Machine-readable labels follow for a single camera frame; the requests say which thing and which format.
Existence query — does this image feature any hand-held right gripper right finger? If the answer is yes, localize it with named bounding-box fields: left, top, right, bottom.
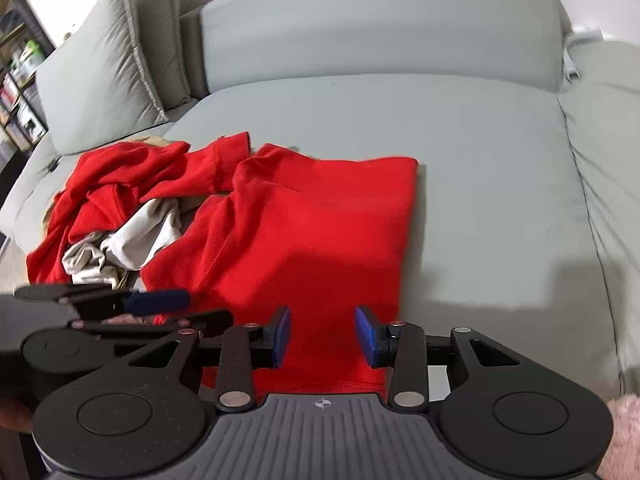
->
left=354, top=305, right=531, bottom=413

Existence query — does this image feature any beige garment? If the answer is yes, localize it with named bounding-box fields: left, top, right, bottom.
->
left=61, top=197, right=182, bottom=288

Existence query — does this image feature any small grey cushion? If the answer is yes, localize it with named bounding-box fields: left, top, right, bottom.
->
left=132, top=0, right=193, bottom=111

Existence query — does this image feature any dark storage shelf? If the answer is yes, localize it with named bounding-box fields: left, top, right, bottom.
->
left=0, top=0, right=57, bottom=161

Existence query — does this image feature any grey sofa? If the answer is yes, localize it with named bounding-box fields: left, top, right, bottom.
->
left=0, top=0, right=640, bottom=411

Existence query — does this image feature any large grey cushion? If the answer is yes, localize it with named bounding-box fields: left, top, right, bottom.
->
left=35, top=0, right=170, bottom=156

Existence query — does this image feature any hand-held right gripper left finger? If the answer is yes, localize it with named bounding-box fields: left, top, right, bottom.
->
left=125, top=305, right=292, bottom=413

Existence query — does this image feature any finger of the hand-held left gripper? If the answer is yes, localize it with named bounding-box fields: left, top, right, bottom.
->
left=67, top=310, right=235, bottom=345
left=14, top=284, right=192, bottom=317

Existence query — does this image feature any crumpled red garment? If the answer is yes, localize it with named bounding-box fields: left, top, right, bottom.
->
left=26, top=131, right=252, bottom=285

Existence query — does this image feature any pink fluffy garment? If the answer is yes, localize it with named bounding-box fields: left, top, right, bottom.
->
left=597, top=395, right=640, bottom=480

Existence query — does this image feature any red sweater with duck print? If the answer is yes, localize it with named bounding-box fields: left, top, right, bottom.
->
left=142, top=142, right=420, bottom=396

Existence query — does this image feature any tan cloth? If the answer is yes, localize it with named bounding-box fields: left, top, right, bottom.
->
left=115, top=135, right=173, bottom=150

